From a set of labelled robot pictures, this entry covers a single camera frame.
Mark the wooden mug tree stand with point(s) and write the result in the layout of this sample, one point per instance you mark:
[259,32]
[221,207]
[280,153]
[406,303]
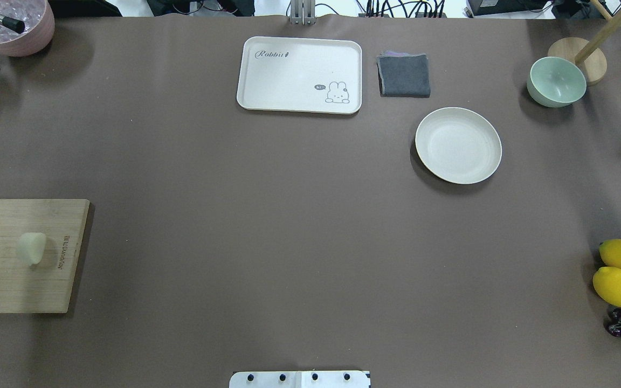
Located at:
[587,55]

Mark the dark cherries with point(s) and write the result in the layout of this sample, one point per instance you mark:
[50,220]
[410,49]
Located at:
[613,325]

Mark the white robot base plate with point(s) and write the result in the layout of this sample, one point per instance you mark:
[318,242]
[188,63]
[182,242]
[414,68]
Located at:
[310,378]

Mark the cream round plate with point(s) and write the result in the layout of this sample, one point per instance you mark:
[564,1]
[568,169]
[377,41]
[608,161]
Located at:
[458,145]

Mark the mint green bowl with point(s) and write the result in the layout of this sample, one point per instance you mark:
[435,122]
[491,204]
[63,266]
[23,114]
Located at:
[555,82]

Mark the cream rabbit tray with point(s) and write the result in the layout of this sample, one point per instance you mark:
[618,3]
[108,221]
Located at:
[301,75]

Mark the white steamed bun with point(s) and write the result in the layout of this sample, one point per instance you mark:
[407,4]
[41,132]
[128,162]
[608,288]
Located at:
[30,248]

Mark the folded grey cloth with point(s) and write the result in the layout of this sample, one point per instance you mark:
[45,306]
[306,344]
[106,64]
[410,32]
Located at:
[404,75]

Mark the pink bowl of ice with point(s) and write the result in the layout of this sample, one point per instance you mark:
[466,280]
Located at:
[26,27]

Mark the lower yellow lemon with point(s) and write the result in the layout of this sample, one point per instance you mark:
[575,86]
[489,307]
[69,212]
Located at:
[607,284]

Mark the bamboo cutting board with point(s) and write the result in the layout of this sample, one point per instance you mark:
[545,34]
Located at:
[45,287]

